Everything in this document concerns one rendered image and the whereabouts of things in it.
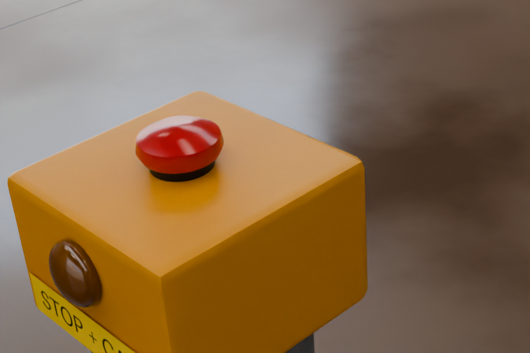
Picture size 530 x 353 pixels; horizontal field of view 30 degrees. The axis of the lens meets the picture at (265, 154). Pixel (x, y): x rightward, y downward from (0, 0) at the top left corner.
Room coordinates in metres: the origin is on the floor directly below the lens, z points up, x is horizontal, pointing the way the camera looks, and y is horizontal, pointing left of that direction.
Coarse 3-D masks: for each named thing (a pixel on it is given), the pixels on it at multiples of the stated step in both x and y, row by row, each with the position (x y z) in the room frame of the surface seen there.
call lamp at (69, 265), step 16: (64, 240) 0.35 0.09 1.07; (64, 256) 0.34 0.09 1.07; (80, 256) 0.34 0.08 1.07; (64, 272) 0.34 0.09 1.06; (80, 272) 0.34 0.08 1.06; (96, 272) 0.34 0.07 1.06; (64, 288) 0.34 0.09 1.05; (80, 288) 0.34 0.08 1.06; (96, 288) 0.34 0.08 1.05; (80, 304) 0.34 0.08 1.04
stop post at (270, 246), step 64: (128, 128) 0.43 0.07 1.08; (256, 128) 0.42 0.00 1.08; (64, 192) 0.37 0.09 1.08; (128, 192) 0.37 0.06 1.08; (192, 192) 0.37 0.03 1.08; (256, 192) 0.36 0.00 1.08; (320, 192) 0.36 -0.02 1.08; (128, 256) 0.32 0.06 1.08; (192, 256) 0.32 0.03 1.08; (256, 256) 0.34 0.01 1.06; (320, 256) 0.36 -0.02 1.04; (64, 320) 0.37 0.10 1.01; (128, 320) 0.33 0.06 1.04; (192, 320) 0.31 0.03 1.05; (256, 320) 0.34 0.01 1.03; (320, 320) 0.36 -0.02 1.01
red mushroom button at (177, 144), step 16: (144, 128) 0.40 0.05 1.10; (160, 128) 0.39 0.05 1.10; (176, 128) 0.39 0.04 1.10; (192, 128) 0.39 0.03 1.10; (208, 128) 0.39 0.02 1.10; (144, 144) 0.38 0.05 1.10; (160, 144) 0.38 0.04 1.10; (176, 144) 0.38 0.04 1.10; (192, 144) 0.38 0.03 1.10; (208, 144) 0.38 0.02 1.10; (144, 160) 0.38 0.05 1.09; (160, 160) 0.37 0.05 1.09; (176, 160) 0.37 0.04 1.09; (192, 160) 0.37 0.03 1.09; (208, 160) 0.38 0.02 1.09
